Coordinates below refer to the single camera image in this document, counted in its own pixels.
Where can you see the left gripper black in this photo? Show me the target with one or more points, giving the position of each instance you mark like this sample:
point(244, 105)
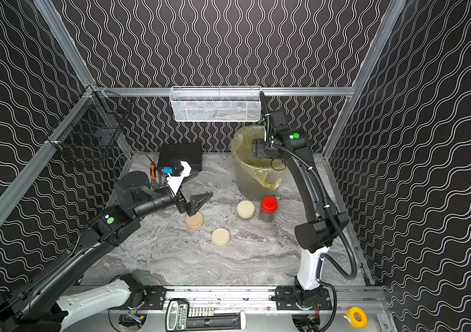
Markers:
point(184, 203)

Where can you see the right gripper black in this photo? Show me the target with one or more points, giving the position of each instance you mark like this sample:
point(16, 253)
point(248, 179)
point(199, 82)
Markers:
point(263, 106)

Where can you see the tan jar lid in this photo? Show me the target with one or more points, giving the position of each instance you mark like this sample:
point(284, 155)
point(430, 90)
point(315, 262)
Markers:
point(195, 222)

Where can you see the cream jar lid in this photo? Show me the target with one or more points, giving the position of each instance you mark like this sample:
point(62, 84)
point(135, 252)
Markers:
point(220, 237)

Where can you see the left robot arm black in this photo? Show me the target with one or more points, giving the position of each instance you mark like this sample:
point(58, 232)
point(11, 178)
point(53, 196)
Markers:
point(41, 304)

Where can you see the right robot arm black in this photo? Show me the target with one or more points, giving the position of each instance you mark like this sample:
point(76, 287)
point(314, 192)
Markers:
point(324, 223)

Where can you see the trash bin with yellow bag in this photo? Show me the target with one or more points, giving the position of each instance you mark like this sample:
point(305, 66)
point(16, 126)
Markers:
point(256, 178)

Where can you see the jar with cream lid back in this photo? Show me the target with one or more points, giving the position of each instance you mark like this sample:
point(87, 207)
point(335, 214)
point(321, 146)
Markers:
point(245, 209)

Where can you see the black plastic tool case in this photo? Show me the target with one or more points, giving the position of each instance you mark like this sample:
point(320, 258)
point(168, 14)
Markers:
point(190, 152)

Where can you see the jar with red lid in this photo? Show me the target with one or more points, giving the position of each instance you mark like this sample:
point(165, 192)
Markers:
point(268, 209)

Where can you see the yellow tape roll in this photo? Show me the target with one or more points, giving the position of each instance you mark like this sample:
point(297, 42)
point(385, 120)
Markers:
point(356, 317)

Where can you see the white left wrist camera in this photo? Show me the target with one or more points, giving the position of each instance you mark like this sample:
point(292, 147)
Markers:
point(175, 174)

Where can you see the orange handled wrench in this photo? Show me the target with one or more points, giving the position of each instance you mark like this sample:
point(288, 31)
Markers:
point(154, 178)

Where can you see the white wire mesh basket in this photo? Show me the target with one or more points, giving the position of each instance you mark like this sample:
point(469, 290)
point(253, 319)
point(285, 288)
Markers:
point(214, 104)

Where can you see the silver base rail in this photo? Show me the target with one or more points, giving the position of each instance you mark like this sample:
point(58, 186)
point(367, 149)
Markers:
point(258, 299)

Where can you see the black wire basket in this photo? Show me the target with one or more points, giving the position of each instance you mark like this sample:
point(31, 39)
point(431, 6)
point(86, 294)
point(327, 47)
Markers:
point(93, 138)

